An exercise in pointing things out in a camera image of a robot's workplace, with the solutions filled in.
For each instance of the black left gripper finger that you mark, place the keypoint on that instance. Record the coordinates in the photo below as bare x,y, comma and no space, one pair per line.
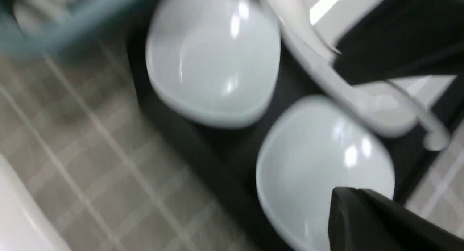
365,220

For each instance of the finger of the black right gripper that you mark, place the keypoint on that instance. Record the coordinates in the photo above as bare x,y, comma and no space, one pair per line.
401,38

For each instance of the white soup spoon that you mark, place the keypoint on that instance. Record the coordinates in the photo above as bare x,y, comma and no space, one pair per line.
390,109

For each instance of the large white square plate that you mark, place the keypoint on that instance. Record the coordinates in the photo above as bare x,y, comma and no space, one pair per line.
456,85

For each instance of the small white bowl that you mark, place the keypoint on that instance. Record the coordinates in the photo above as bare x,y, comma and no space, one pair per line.
313,147
215,62

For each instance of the black serving tray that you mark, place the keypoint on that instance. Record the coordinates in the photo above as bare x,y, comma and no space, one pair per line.
226,159

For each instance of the grey checked tablecloth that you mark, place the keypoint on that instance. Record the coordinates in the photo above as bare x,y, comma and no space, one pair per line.
100,172

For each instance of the large translucent white bin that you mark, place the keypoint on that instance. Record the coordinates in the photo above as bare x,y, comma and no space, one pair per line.
23,226

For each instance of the teal plastic bin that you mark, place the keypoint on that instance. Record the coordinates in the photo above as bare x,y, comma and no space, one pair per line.
33,28

